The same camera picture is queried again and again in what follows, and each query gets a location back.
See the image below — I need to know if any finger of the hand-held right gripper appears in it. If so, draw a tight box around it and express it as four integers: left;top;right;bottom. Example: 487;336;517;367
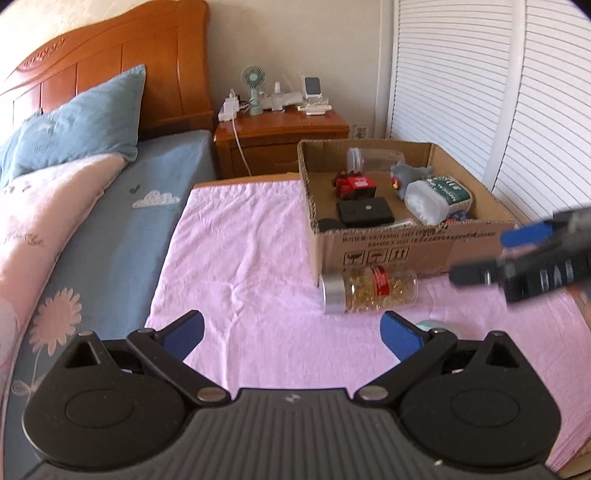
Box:
500;210;591;252
450;256;509;288

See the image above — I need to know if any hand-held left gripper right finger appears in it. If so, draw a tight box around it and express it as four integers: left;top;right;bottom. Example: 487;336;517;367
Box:
353;311;521;408

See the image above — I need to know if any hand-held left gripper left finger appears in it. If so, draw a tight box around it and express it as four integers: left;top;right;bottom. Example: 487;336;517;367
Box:
62;310;232;408

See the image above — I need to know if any brown cardboard box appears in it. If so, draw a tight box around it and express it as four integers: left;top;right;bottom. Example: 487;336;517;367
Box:
297;138;517;284

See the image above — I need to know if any grey shark toy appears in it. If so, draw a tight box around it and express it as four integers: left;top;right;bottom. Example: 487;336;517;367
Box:
389;162;435;200

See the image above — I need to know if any black power bank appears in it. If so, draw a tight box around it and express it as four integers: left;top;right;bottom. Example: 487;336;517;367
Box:
336;197;394;228

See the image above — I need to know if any red toy train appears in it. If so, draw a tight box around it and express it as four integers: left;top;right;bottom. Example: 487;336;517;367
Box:
331;170;376;200

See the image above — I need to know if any teal oval earbud case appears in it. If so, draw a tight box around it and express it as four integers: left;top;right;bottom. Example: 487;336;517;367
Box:
416;319;460;340

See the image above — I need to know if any silver-capped yellow capsule bottle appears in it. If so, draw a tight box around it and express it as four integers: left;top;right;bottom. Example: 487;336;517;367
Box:
322;265;419;315

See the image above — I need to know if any white container with green label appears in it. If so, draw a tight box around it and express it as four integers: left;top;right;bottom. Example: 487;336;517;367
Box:
404;174;473;225

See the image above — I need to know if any pink towel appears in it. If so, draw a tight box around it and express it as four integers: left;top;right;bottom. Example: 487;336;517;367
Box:
145;178;591;467

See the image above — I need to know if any blue bed sheet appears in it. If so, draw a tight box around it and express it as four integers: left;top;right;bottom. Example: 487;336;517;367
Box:
0;129;218;480

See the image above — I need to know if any white louvered closet door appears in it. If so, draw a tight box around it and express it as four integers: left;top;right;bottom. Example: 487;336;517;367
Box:
485;0;591;227
385;0;532;185

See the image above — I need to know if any clear empty plastic jar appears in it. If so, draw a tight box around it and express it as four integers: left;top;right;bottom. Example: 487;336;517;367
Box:
346;148;406;172

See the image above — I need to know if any pink floral quilt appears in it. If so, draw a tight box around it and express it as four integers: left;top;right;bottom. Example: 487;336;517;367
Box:
0;154;127;370

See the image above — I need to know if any wooden nightstand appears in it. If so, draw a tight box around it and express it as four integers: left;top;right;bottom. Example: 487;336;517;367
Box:
212;108;350;181

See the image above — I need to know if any white power charger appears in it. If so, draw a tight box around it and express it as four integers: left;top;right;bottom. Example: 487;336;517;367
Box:
218;90;241;123

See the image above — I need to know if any blue pillow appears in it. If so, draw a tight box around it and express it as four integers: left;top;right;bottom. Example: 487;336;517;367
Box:
0;64;147;182

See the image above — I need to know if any phone on white stand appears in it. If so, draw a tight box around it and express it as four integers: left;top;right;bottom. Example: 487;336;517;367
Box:
295;76;333;116

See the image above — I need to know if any small green desk fan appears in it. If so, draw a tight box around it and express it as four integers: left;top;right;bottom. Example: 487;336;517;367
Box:
240;65;267;116

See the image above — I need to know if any wooden headboard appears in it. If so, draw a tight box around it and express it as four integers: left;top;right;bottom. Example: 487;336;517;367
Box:
0;0;215;139

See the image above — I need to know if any white charging cable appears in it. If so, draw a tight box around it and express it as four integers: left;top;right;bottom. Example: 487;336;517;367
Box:
231;119;253;178

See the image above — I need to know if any white desktop bracket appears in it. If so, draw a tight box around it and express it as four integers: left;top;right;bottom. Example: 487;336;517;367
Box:
263;82;303;112

